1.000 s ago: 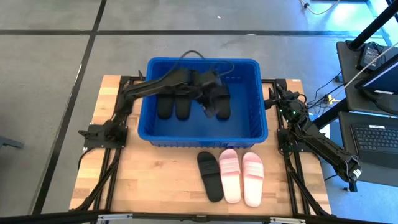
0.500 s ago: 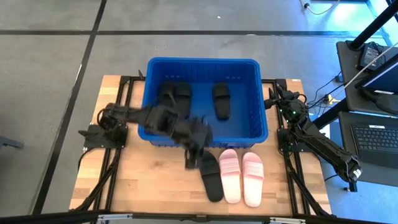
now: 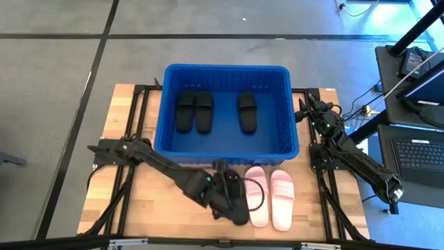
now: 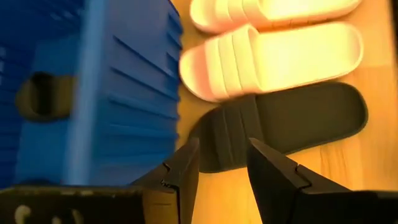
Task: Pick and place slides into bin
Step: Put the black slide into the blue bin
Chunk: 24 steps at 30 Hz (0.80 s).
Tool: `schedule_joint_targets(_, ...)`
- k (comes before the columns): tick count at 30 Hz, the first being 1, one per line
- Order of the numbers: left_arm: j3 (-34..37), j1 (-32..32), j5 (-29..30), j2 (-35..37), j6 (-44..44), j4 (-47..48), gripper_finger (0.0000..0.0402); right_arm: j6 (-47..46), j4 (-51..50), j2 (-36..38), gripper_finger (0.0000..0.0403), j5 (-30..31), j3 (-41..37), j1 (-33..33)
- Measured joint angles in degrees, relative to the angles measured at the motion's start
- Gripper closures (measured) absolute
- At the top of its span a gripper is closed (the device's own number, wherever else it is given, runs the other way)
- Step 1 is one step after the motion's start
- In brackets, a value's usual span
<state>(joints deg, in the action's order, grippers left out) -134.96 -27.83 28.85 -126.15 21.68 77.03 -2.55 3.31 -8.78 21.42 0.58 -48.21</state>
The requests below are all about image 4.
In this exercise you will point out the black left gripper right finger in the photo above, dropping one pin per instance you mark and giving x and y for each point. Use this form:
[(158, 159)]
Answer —
[(280, 193)]

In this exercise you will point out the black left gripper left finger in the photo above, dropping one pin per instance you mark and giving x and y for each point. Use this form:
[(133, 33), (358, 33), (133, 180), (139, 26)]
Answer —
[(182, 174)]

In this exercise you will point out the pink rubber slide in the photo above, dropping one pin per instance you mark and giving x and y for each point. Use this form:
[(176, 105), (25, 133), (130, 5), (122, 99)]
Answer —
[(264, 12), (280, 59)]

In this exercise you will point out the blue plastic bin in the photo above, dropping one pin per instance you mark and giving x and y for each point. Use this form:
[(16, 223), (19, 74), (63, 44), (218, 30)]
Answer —
[(130, 109)]

